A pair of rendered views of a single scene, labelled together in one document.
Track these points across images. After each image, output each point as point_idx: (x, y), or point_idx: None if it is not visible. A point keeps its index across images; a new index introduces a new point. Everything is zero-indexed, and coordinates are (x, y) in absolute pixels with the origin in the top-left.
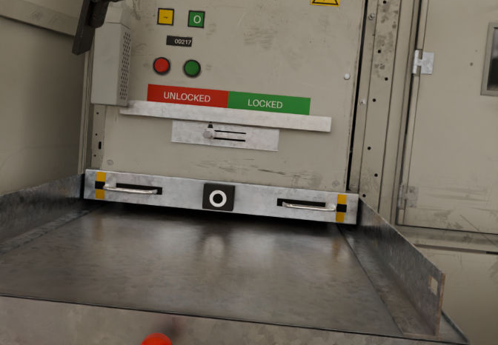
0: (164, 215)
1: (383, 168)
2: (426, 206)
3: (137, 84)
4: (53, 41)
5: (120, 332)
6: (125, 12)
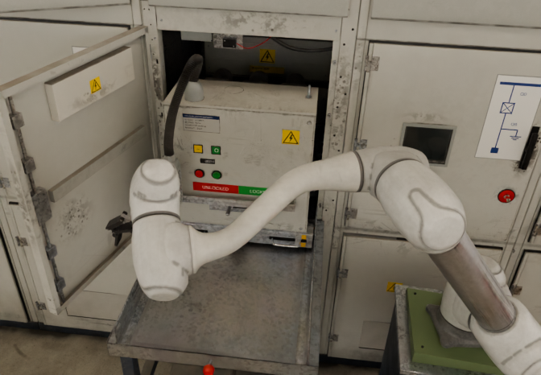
0: None
1: (337, 196)
2: (361, 218)
3: (187, 182)
4: (134, 146)
5: (196, 359)
6: (175, 164)
